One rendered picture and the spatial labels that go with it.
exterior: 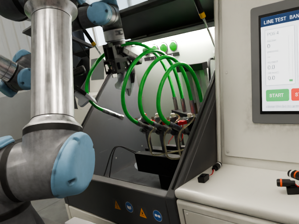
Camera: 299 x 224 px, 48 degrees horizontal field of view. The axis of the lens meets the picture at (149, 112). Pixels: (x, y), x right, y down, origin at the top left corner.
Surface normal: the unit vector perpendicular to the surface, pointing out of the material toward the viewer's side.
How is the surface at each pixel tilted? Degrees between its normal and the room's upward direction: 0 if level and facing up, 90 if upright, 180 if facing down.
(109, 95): 90
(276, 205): 0
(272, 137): 76
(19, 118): 90
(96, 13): 90
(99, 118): 90
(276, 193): 0
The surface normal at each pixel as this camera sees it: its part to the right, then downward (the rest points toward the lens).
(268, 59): -0.72, 0.03
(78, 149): 0.98, -0.03
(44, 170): -0.19, -0.01
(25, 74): 0.65, 0.02
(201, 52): -0.69, 0.26
